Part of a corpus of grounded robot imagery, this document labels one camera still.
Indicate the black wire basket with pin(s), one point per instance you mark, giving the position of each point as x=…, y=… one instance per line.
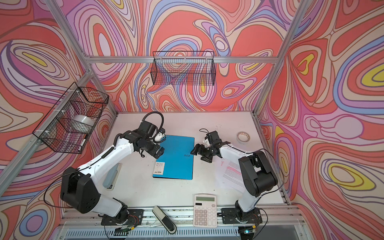
x=61, y=133
x=183, y=68

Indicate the black wire basket left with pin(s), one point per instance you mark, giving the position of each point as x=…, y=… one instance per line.
x=61, y=133

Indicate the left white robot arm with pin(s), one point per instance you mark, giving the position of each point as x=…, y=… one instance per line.
x=79, y=186

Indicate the black wire basket back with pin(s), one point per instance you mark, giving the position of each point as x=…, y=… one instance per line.
x=183, y=68

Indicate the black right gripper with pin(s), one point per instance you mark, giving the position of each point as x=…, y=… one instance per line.
x=202, y=147

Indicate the white desk calculator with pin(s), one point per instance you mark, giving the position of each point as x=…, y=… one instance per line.
x=205, y=211

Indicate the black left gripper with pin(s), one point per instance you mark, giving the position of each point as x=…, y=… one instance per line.
x=154, y=152

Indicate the white tape roll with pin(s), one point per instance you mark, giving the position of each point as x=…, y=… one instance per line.
x=243, y=137

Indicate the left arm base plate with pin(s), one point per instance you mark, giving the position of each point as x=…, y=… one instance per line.
x=131, y=217

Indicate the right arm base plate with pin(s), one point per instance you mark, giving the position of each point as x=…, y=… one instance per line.
x=237, y=216

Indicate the marker pen in basket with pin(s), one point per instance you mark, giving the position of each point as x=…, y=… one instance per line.
x=82, y=142

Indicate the blue file folder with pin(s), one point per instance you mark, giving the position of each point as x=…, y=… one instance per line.
x=176, y=162

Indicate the grey black stapler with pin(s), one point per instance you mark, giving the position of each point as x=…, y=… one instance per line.
x=165, y=220

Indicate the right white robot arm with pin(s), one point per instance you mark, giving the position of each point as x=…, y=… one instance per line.
x=256, y=170

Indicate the printed paper files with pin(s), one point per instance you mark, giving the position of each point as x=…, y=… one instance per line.
x=228, y=175

